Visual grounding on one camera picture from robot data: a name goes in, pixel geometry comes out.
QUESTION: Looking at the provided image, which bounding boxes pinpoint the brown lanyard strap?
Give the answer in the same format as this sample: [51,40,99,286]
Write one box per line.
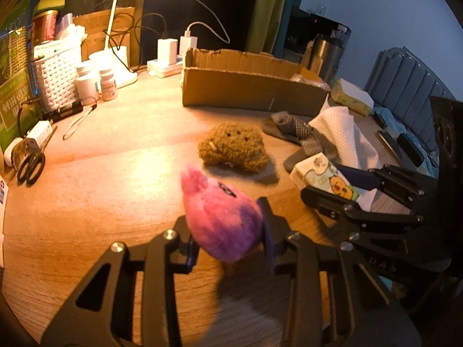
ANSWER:
[63,96,100,141]

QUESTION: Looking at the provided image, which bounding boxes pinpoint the green printed box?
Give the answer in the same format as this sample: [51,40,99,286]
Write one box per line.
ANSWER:
[0,0,42,154]

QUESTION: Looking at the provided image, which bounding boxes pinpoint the cardboard box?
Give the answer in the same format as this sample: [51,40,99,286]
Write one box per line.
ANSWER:
[181,48,331,112]

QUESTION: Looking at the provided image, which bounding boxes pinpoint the white paper towel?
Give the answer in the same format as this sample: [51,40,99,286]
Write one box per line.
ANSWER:
[307,106,382,212]

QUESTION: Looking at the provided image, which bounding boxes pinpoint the white charger block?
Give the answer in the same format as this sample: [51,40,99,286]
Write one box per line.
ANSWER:
[157,38,179,66]

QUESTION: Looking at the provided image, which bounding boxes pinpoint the pink plush toy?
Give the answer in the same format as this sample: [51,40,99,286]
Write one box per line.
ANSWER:
[180,164,264,263]

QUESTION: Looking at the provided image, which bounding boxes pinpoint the white pill bottle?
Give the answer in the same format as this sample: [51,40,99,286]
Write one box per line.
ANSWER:
[75,61,96,78]
[76,73,100,101]

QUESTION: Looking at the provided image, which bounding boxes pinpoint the steel tumbler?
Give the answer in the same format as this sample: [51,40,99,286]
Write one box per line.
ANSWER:
[302,33,344,84]

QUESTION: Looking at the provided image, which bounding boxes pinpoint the black scissors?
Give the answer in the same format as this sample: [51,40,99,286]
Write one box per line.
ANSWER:
[16,137,46,185]

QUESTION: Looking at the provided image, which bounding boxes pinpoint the small white adapter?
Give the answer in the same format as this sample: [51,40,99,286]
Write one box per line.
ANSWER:
[25,120,54,149]

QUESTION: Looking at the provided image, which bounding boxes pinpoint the crumpled plastic bags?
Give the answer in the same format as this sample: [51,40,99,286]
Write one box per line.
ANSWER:
[54,14,87,49]

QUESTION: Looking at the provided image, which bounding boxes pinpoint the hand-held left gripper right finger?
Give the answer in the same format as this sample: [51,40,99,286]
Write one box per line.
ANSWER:
[256,197,422,347]

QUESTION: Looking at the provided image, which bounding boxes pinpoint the red can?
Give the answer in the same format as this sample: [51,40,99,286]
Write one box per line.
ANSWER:
[32,9,58,46]

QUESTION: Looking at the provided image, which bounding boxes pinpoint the black glasses case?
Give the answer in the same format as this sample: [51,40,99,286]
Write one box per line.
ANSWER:
[397,134,425,167]

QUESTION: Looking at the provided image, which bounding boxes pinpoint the white charging cable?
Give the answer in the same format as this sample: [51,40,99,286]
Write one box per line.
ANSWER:
[184,22,231,44]

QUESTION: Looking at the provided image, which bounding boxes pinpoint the brown cardboard sheet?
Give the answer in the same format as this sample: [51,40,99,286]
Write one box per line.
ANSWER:
[72,6,136,62]

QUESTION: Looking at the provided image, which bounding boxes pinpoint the black smartphone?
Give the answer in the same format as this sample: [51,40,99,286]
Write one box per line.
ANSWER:
[377,130,403,160]

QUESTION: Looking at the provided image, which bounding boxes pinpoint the white power strip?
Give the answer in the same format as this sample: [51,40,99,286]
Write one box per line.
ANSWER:
[146,55,185,78]

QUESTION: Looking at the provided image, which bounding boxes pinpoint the white charger with cable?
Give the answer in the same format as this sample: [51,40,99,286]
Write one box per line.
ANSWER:
[180,35,198,60]

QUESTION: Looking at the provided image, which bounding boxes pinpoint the white desk lamp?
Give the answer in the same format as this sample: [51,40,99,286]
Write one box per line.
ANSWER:
[89,0,181,89]

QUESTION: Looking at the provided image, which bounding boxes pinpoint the pill bottle with label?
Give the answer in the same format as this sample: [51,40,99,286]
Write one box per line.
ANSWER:
[98,68,118,102]

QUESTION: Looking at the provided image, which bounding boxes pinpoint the black flashlight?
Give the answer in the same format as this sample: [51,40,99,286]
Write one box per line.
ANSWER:
[41,102,84,123]

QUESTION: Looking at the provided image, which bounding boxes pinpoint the black cable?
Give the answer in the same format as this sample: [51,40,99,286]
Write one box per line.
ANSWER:
[105,12,167,73]

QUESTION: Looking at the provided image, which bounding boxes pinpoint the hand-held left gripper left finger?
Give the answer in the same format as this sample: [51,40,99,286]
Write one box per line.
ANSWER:
[41,215,199,347]

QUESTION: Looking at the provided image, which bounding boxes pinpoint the grey padded headboard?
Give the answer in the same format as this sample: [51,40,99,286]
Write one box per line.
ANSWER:
[365,46,456,152]

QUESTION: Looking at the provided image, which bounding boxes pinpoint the white woven basket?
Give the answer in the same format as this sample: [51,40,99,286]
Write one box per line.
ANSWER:
[31,40,83,112]

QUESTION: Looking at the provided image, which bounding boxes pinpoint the yellow tissue pack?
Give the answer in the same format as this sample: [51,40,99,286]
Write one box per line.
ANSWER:
[331,79,375,117]

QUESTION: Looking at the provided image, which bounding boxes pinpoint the cartoon print tissue packet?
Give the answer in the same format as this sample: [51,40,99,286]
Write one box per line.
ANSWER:
[289,154,360,203]

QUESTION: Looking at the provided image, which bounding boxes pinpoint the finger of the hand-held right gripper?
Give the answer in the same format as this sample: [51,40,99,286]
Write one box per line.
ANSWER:
[335,164,437,209]
[300,186,425,232]

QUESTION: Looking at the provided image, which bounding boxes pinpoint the brown plush toy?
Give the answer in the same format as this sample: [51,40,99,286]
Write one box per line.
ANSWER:
[198,122,269,174]

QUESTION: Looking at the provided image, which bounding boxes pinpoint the light blue bedsheet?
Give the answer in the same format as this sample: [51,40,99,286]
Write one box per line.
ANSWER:
[374,105,440,178]

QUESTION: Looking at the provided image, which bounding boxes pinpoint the yellow-green sponge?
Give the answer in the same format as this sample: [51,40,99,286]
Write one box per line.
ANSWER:
[34,0,67,13]

